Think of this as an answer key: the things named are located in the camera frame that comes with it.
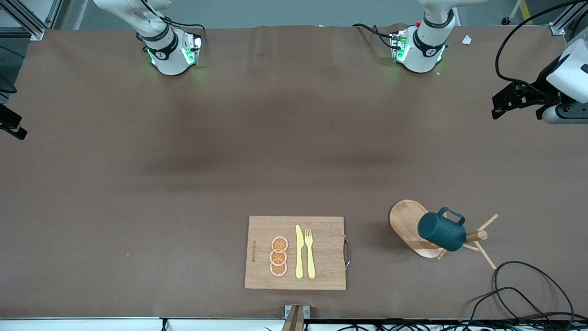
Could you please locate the dark green ribbed cup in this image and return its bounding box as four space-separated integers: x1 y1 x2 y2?
417 207 467 252

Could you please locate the black base cable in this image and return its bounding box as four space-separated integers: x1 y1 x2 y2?
163 17 206 41
351 23 396 49

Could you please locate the yellow plastic knife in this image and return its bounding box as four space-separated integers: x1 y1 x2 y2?
295 225 305 280

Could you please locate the black looped cable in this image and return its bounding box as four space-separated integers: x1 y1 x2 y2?
493 261 575 323
469 287 572 330

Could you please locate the wooden mug tree stand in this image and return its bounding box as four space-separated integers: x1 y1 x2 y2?
389 199 499 270

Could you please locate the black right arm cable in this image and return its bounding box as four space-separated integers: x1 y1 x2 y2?
0 73 18 95

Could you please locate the bamboo cutting board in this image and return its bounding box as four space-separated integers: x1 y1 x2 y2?
244 216 352 291

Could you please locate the black right base cable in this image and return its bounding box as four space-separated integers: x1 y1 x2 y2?
163 17 206 41

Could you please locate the yellow plastic fork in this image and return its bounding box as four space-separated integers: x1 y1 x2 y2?
305 229 317 280

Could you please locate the black left base cable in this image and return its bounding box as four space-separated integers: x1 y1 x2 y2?
351 23 396 49

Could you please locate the brown table cover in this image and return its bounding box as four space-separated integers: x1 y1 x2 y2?
0 24 588 320

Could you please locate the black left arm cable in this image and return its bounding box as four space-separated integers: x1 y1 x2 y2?
495 0 588 95

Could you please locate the aluminium frame profile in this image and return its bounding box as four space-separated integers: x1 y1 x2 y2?
550 0 588 36
0 0 46 41

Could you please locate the white table edge rail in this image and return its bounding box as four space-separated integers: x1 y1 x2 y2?
0 317 588 331

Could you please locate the metal table bracket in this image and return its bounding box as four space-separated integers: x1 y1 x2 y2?
281 305 311 331

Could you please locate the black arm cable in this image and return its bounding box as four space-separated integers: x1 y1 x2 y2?
0 73 18 95
495 0 588 95

